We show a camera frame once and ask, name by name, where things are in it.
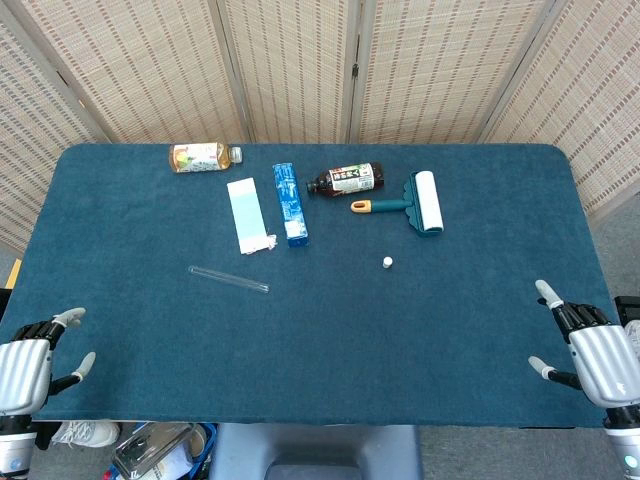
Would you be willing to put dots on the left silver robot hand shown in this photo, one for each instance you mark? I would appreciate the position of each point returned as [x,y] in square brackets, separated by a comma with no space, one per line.
[22,370]

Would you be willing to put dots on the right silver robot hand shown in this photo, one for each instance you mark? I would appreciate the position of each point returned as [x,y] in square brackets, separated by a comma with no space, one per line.
[600,360]

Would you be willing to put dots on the clear glass test tube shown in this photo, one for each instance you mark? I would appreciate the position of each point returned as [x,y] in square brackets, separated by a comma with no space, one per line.
[227,278]

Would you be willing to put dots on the small white tube cap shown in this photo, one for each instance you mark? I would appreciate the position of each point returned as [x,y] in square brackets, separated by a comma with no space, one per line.
[387,262]

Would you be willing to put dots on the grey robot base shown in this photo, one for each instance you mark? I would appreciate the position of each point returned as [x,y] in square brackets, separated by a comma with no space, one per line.
[315,450]

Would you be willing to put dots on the white mesh sneaker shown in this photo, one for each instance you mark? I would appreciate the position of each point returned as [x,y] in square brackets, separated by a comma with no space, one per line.
[635,340]

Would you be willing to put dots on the black box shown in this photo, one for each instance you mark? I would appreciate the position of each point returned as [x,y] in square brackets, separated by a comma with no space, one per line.
[627,307]

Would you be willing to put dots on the yellow board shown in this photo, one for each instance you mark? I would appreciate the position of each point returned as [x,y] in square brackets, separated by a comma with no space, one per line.
[13,274]

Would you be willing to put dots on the clear plastic box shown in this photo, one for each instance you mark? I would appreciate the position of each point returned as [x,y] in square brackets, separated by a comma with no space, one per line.
[150,450]

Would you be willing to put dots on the blue bin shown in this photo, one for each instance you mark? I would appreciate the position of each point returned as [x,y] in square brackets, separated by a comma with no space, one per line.
[210,440]

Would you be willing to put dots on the bamboo screen panel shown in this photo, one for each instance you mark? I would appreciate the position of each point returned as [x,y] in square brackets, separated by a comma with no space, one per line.
[590,125]
[30,150]
[295,70]
[440,70]
[150,75]

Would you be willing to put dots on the teal lint roller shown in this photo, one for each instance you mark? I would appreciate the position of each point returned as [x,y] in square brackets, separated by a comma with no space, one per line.
[430,200]

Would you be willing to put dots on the white and pale blue box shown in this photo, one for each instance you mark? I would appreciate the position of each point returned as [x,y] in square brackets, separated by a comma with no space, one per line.
[246,215]

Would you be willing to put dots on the blue table cloth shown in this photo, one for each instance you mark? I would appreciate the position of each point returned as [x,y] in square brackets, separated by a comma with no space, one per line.
[325,350]

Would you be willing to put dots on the yellow tea bottle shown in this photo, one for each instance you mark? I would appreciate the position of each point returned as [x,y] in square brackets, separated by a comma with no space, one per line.
[200,157]

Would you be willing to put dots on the dark tea bottle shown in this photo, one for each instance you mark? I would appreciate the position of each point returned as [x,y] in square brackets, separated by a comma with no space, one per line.
[350,179]

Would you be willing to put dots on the blue toothpaste box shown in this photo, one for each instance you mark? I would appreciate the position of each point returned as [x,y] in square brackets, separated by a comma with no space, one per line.
[291,205]

